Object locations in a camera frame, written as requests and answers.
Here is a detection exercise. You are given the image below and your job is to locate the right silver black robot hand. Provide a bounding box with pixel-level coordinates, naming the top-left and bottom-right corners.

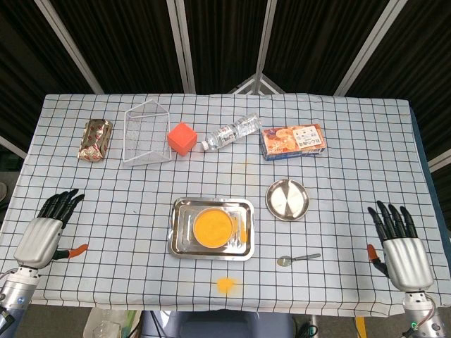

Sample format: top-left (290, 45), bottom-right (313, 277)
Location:
top-left (366, 200), bottom-right (435, 293)

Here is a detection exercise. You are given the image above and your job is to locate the small metal spoon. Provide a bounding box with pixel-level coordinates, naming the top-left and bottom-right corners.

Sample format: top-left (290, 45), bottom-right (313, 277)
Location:
top-left (276, 253), bottom-right (322, 268)

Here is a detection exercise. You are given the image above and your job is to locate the clear plastic bag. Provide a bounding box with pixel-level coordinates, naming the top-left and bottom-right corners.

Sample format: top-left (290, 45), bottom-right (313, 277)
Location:
top-left (83, 308), bottom-right (142, 338)

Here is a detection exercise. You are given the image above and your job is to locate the white bowl of orange powder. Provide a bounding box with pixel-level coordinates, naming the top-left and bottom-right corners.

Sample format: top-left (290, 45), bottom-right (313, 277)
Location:
top-left (192, 207), bottom-right (235, 247)

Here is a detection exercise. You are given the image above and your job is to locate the rectangular steel tray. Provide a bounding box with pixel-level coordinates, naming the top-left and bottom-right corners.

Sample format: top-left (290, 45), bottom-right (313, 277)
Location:
top-left (168, 196), bottom-right (255, 261)

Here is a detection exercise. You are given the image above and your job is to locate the dark folding screen white frame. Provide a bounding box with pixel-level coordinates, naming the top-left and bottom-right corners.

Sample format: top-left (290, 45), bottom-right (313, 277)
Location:
top-left (0, 0), bottom-right (451, 170)

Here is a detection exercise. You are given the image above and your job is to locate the blue checkered tablecloth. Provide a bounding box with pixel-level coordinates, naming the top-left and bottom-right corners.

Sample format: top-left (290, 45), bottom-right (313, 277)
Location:
top-left (0, 92), bottom-right (451, 318)

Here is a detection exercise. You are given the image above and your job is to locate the clear plastic water bottle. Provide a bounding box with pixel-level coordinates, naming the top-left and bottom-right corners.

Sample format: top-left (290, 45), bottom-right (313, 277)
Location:
top-left (200, 112), bottom-right (264, 152)

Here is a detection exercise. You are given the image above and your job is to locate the round steel plate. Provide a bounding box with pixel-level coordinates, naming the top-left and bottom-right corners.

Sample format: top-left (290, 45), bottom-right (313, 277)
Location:
top-left (265, 178), bottom-right (310, 222)

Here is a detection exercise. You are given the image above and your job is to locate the gold snack packet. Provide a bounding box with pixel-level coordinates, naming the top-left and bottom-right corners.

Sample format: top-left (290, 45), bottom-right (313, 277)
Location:
top-left (77, 118), bottom-right (113, 163)

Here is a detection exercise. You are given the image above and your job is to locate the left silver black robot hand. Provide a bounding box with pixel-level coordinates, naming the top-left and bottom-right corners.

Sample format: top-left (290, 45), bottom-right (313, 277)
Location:
top-left (13, 189), bottom-right (89, 270)

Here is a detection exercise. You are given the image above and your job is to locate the orange cube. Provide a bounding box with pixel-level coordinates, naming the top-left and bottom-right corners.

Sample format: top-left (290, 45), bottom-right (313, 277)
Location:
top-left (166, 121), bottom-right (198, 156)

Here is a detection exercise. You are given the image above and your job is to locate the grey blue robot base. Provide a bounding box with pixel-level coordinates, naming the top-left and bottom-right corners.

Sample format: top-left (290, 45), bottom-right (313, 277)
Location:
top-left (140, 309), bottom-right (295, 338)

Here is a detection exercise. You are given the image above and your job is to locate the orange blue food box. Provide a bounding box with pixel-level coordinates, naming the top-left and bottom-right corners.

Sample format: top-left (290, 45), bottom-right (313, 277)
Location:
top-left (259, 123), bottom-right (327, 162)

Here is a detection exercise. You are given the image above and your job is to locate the white wire mesh basket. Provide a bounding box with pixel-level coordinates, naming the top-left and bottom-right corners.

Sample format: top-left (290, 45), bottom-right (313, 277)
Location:
top-left (122, 99), bottom-right (173, 168)

